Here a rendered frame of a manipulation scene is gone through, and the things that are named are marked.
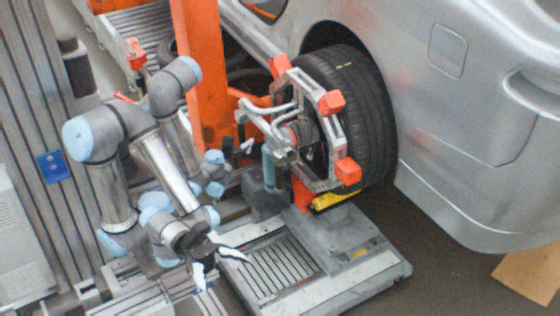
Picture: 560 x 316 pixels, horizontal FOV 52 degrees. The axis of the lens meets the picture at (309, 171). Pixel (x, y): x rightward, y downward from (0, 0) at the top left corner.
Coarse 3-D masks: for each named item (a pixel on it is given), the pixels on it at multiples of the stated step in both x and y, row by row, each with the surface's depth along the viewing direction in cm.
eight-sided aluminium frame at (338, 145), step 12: (288, 72) 245; (300, 72) 245; (276, 84) 259; (288, 84) 258; (300, 84) 238; (312, 84) 238; (276, 96) 267; (312, 96) 232; (324, 120) 231; (336, 120) 233; (324, 132) 235; (336, 132) 235; (336, 144) 232; (336, 156) 235; (300, 180) 273; (312, 180) 272; (336, 180) 244; (312, 192) 267
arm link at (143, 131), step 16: (128, 112) 166; (144, 112) 170; (128, 128) 167; (144, 128) 169; (144, 144) 170; (160, 144) 172; (160, 160) 171; (160, 176) 172; (176, 176) 172; (176, 192) 172; (192, 192) 175; (176, 208) 174; (192, 208) 173; (208, 208) 177; (192, 224) 173
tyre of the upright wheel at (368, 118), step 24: (336, 48) 250; (312, 72) 243; (336, 72) 235; (360, 72) 238; (360, 96) 233; (384, 96) 237; (288, 120) 282; (360, 120) 231; (384, 120) 236; (360, 144) 233; (384, 144) 240; (312, 168) 278; (384, 168) 249; (336, 192) 264
